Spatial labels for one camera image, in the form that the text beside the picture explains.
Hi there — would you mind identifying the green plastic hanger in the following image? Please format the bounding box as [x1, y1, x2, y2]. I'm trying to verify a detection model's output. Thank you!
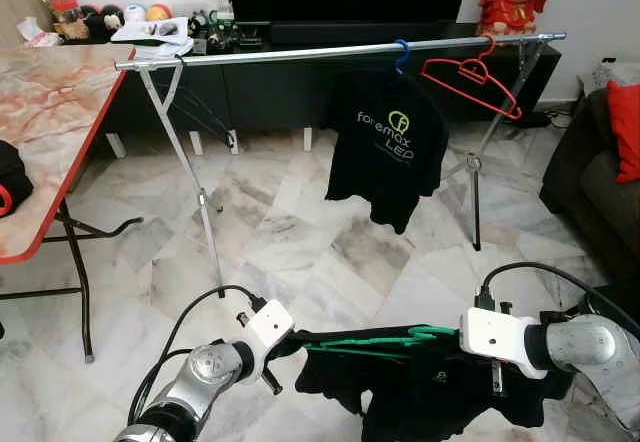
[303, 327, 463, 356]

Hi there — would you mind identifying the black t-shirt small logo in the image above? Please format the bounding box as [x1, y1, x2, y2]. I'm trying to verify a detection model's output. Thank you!
[293, 322, 576, 442]

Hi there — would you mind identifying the blue plastic hanger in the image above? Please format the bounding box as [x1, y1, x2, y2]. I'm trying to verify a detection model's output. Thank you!
[392, 39, 413, 75]

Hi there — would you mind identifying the red plastic hanger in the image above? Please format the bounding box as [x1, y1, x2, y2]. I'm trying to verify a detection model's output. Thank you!
[420, 34, 524, 121]

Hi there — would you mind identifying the black t-shirt green print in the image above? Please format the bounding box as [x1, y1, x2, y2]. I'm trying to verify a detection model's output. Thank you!
[325, 67, 451, 235]

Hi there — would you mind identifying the black TV cabinet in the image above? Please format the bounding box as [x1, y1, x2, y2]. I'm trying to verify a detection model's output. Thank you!
[100, 24, 563, 158]

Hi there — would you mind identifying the silver clothes rack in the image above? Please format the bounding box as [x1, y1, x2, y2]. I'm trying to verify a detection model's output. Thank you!
[113, 32, 568, 298]

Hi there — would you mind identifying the black soundbar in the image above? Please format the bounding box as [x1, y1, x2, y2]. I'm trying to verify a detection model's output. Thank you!
[270, 20, 453, 46]

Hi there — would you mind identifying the black garment red trim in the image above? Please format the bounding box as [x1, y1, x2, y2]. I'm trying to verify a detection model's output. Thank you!
[0, 140, 34, 220]

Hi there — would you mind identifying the dark sofa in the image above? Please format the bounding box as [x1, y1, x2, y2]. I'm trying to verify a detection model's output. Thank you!
[540, 57, 640, 293]

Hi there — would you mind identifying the white paper stack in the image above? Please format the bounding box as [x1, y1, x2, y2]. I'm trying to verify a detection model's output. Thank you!
[110, 20, 193, 59]

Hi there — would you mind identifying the red cushion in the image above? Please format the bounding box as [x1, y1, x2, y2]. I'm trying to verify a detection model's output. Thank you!
[607, 80, 640, 185]

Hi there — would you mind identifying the marble-pattern folding table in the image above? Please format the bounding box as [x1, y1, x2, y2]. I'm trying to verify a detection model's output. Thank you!
[0, 44, 146, 363]

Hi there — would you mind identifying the black plush toy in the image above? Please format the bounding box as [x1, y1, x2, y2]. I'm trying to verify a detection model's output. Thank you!
[80, 4, 123, 43]

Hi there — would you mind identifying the grey patterned cushion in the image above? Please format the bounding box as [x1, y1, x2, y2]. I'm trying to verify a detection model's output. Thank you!
[598, 59, 640, 89]

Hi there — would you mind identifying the red-lid jar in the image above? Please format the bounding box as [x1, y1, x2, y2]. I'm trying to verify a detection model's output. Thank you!
[50, 0, 81, 41]

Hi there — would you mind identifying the pink tissue box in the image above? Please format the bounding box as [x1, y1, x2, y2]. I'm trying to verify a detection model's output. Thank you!
[15, 17, 51, 48]

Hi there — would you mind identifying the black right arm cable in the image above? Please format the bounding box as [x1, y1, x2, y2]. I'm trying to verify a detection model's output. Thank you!
[480, 262, 640, 338]

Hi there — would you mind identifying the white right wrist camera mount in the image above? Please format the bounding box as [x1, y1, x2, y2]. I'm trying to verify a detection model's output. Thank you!
[460, 307, 551, 379]

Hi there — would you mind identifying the black wire hanger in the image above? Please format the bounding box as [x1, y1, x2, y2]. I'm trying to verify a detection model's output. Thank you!
[165, 62, 241, 149]

